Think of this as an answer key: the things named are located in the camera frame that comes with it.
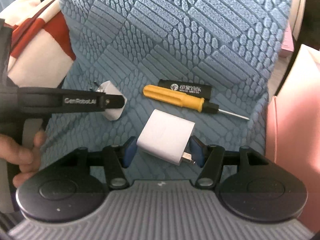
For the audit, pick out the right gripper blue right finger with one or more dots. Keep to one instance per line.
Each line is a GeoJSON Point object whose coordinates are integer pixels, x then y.
{"type": "Point", "coordinates": [198, 150]}

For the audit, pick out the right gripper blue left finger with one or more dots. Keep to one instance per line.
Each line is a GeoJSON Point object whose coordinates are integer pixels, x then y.
{"type": "Point", "coordinates": [128, 152]}

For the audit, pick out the red white black blanket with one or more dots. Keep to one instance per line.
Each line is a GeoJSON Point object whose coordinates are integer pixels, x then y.
{"type": "Point", "coordinates": [41, 54]}

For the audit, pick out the person's left hand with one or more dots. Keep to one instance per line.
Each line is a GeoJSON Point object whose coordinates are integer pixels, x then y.
{"type": "Point", "coordinates": [29, 161]}

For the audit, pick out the pink paper tag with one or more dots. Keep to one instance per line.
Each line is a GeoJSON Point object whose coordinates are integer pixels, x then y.
{"type": "Point", "coordinates": [287, 46]}

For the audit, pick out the white square charger plug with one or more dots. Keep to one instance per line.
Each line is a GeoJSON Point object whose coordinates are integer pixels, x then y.
{"type": "Point", "coordinates": [165, 136]}

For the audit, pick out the blue textured sofa cover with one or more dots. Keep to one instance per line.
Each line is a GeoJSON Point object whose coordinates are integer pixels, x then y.
{"type": "Point", "coordinates": [231, 45]}

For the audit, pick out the pink cardboard box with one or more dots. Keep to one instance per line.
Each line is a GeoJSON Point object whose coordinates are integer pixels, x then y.
{"type": "Point", "coordinates": [292, 129]}

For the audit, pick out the white angular charger plug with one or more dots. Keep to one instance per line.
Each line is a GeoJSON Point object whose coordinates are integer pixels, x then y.
{"type": "Point", "coordinates": [115, 102]}

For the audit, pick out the yellow handle screwdriver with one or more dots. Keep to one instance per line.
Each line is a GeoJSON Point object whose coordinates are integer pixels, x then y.
{"type": "Point", "coordinates": [185, 101]}

